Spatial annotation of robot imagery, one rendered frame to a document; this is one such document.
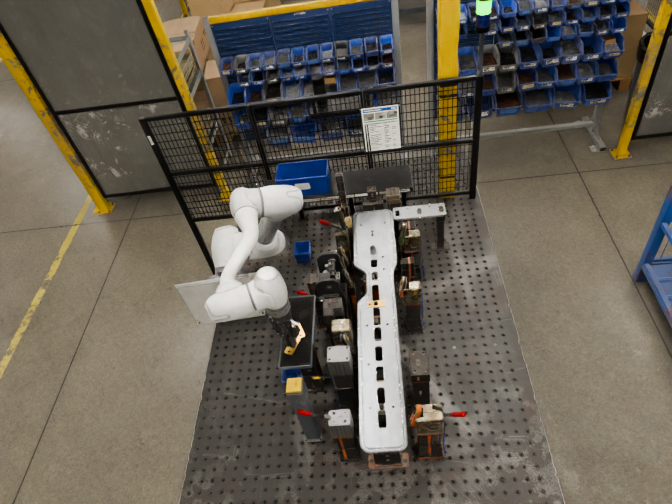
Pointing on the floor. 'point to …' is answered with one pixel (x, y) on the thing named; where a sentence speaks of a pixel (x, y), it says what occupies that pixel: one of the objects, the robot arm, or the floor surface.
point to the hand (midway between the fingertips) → (290, 339)
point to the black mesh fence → (330, 148)
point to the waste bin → (638, 66)
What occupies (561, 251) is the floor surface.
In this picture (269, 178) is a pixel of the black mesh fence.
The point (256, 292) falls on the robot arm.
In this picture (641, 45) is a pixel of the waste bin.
